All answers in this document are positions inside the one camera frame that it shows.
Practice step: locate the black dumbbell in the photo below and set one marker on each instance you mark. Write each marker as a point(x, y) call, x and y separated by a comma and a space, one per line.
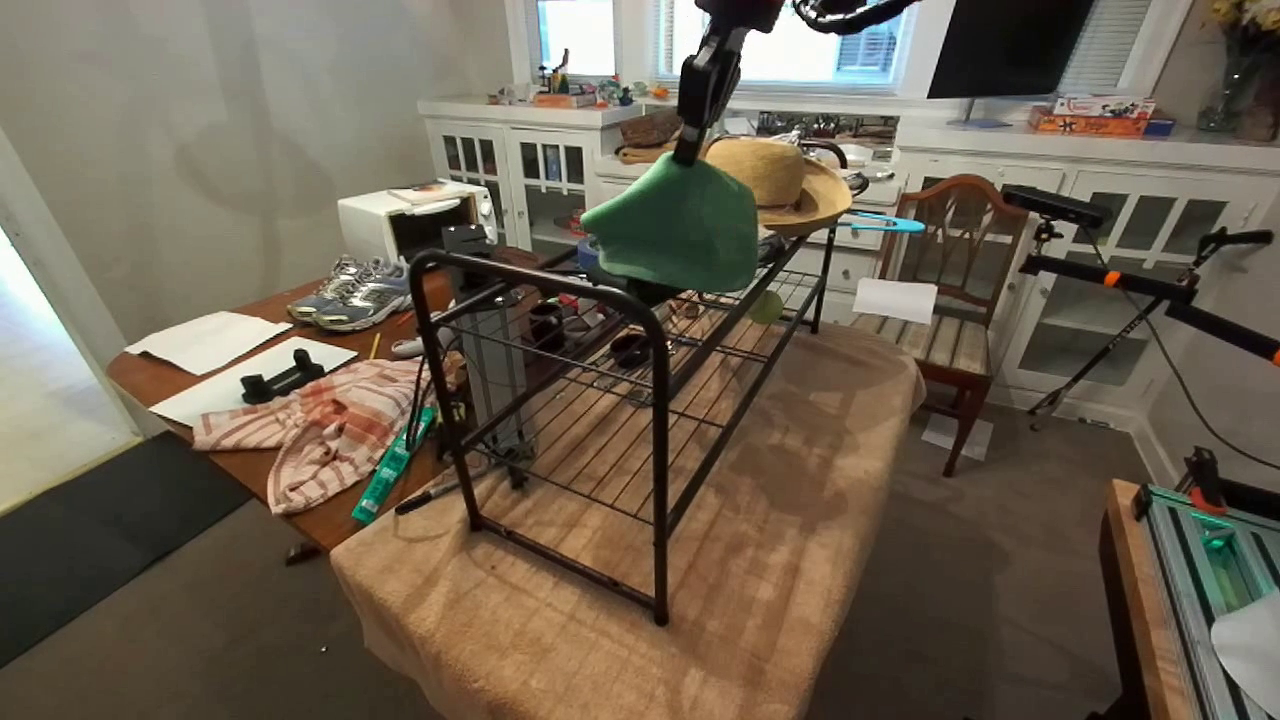
point(281, 377)

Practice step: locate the black metal shoe rack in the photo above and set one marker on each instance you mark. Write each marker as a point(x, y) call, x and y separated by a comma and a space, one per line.
point(663, 442)

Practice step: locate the dark brown hat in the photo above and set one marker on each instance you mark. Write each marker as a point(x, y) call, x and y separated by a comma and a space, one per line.
point(650, 135)

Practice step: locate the black tripod with orange clips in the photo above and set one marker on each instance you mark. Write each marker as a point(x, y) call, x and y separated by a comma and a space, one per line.
point(1160, 285)

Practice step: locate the colourful flat box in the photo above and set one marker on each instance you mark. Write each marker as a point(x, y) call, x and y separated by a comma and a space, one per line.
point(1092, 117)

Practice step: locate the grey radiator heater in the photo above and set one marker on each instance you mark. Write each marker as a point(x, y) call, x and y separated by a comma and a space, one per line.
point(491, 381)

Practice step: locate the white printer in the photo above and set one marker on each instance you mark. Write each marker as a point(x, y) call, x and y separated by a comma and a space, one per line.
point(401, 213)

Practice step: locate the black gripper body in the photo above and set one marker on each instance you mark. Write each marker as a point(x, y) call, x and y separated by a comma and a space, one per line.
point(707, 81)

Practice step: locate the black floor mat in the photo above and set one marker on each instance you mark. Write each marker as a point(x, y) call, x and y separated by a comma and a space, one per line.
point(93, 532)

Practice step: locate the brown wooden chair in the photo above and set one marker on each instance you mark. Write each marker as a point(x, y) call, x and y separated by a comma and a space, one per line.
point(967, 253)

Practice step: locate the white glass-door cabinet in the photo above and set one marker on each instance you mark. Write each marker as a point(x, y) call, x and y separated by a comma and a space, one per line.
point(562, 165)

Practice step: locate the white paper sheet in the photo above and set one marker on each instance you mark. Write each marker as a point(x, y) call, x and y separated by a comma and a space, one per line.
point(206, 340)
point(212, 392)
point(894, 300)

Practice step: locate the grey blue running sneaker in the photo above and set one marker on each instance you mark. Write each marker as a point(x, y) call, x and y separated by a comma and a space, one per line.
point(324, 298)
point(374, 305)

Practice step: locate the dark flower vase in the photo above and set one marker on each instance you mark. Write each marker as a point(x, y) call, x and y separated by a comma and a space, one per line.
point(1247, 81)

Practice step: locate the teal hand tool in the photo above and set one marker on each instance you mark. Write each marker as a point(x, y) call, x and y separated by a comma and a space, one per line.
point(385, 473)

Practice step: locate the green towel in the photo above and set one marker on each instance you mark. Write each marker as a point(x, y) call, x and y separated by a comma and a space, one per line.
point(672, 227)

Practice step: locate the small dark cup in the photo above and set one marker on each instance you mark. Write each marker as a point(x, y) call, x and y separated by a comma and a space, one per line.
point(546, 326)
point(628, 351)

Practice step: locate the green cloth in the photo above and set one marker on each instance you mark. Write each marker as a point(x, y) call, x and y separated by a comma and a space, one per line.
point(764, 311)

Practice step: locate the white round sheet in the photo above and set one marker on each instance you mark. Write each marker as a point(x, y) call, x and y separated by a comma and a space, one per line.
point(1255, 653)

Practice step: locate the light blue brush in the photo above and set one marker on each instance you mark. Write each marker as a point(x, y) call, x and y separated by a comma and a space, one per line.
point(886, 227)

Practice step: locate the brown wooden table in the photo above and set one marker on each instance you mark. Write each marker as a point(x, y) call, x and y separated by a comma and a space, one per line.
point(146, 381)

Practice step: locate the black flat screen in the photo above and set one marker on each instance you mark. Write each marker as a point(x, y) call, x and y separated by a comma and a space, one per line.
point(1006, 44)

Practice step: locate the straw hat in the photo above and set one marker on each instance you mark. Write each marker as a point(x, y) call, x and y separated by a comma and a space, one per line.
point(792, 180)

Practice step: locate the wooden bench with teal frame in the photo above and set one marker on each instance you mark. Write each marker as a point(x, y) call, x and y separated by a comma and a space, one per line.
point(1135, 603)

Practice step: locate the pink striped shirt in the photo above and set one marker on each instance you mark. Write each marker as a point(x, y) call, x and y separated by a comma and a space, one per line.
point(334, 427)

